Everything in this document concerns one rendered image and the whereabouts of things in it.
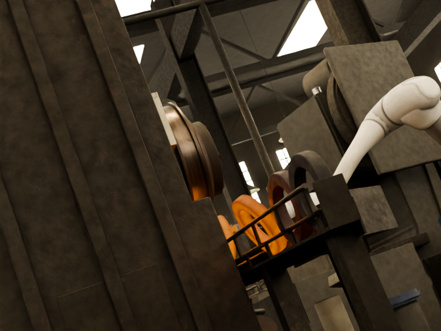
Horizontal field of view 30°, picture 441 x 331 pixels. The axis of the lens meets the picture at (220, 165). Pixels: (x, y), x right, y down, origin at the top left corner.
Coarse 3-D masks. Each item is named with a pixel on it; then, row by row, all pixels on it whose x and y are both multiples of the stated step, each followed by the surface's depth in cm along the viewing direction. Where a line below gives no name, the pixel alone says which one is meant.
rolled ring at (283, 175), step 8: (272, 176) 205; (280, 176) 200; (288, 176) 200; (272, 184) 206; (280, 184) 201; (288, 184) 197; (272, 192) 208; (280, 192) 209; (288, 192) 198; (272, 200) 210; (280, 208) 210; (296, 208) 197; (280, 216) 210; (288, 216) 210; (296, 216) 198; (288, 224) 208; (304, 224) 197; (296, 232) 201; (304, 232) 198; (288, 240) 208; (296, 240) 202
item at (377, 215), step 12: (360, 192) 237; (372, 192) 242; (360, 204) 235; (372, 204) 239; (384, 204) 244; (372, 216) 236; (384, 216) 241; (372, 228) 233; (384, 228) 238; (324, 252) 237; (300, 264) 243; (348, 300) 242; (360, 324) 239
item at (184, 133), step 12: (168, 108) 290; (168, 120) 283; (180, 120) 283; (180, 132) 280; (192, 132) 279; (180, 144) 277; (192, 144) 278; (192, 156) 277; (192, 168) 277; (204, 168) 277; (192, 180) 277; (204, 180) 279; (204, 192) 280
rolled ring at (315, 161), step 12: (300, 156) 184; (312, 156) 182; (288, 168) 193; (300, 168) 188; (312, 168) 180; (324, 168) 180; (300, 180) 192; (300, 204) 192; (312, 204) 192; (312, 228) 189
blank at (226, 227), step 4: (220, 216) 270; (220, 220) 268; (224, 220) 268; (220, 224) 266; (224, 224) 266; (228, 224) 266; (224, 228) 265; (228, 228) 266; (224, 232) 265; (228, 232) 265; (228, 236) 265; (232, 240) 265; (228, 244) 264; (232, 244) 265; (232, 248) 265; (232, 252) 266
